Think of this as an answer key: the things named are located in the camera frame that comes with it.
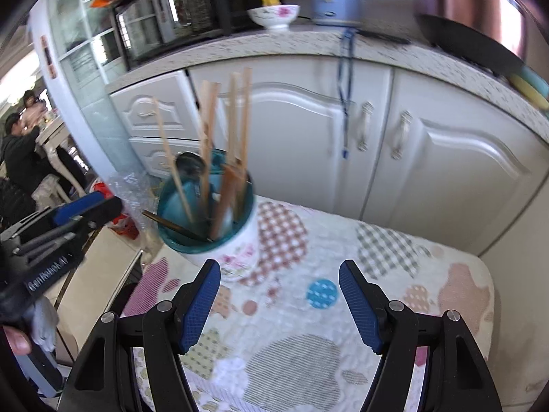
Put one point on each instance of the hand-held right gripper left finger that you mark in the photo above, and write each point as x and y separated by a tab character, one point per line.
199	304

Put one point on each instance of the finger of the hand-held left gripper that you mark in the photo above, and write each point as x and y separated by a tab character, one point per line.
79	208
105	212

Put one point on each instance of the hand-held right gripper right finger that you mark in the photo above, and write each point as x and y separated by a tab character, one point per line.
360	304

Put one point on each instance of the dark metal utensil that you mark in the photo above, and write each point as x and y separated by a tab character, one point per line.
171	224

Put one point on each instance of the teal rimmed white utensil holder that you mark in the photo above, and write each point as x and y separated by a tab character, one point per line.
231	244

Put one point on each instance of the light wooden chopstick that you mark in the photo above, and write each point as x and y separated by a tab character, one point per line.
233	116
205	137
214	107
171	167

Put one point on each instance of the metal spoon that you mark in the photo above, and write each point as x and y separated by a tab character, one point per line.
189	166

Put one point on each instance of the person's left hand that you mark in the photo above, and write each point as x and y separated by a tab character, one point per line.
17	340

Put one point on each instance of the red plastic bag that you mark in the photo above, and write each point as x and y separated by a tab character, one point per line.
124	225

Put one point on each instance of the clear plastic bag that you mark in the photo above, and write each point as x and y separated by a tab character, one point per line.
137	193

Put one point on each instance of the white dining chair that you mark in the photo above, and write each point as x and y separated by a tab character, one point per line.
64	167

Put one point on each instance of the patchwork quilted cloth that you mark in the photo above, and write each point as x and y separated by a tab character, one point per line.
326	339

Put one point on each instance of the white cabinet drawer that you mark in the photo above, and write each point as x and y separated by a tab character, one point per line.
150	154
150	103

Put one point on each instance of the white glass-door cupboard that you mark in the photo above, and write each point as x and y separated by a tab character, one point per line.
77	73

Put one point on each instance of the orange adhesive hook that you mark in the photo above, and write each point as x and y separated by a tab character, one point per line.
48	55

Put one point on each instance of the white corner cabinet door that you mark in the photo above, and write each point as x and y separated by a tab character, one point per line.
527	206

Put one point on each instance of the black microwave oven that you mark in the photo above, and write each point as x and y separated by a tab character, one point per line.
171	17

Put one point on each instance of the speckled stone countertop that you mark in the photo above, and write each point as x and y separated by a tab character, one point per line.
278	45

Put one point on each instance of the floral ceramic bowl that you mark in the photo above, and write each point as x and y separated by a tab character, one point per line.
274	15

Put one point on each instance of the yellow sponge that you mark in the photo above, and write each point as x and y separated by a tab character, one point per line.
529	92

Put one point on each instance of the teal sponge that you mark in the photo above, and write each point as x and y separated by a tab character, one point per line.
538	78

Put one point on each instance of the rose gold rice cooker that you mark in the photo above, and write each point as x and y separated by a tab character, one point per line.
472	8

